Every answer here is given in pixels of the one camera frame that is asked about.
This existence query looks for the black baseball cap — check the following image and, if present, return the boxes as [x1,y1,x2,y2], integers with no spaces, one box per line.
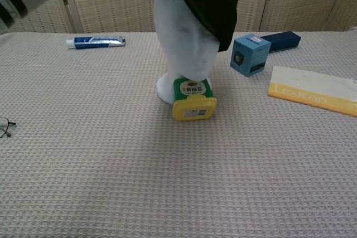
[117,0,239,53]

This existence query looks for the thin-framed eyeglasses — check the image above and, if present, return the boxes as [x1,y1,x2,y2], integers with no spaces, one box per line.
[0,117,17,139]

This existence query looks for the blue white toothpaste tube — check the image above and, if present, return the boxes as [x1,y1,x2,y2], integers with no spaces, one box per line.
[65,36,126,50]

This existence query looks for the light blue cardboard box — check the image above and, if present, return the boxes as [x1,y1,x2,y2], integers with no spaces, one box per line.
[230,33,272,77]

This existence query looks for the white foam mannequin head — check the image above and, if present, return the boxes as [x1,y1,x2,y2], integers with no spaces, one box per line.
[155,0,220,104]

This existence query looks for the dark blue oblong case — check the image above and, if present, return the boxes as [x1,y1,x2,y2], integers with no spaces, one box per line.
[260,31,301,54]

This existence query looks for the yellow white Lexicon book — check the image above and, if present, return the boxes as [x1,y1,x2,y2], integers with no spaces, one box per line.
[267,65,357,118]

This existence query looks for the green box with yellow lid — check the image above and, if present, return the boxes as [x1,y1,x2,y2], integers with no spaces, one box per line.
[171,77,218,123]

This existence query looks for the beige woven folding screen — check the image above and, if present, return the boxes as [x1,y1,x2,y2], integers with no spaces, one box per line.
[0,0,357,35]

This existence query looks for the woven checked tablecloth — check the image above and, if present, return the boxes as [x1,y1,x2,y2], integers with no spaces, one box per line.
[0,30,357,238]

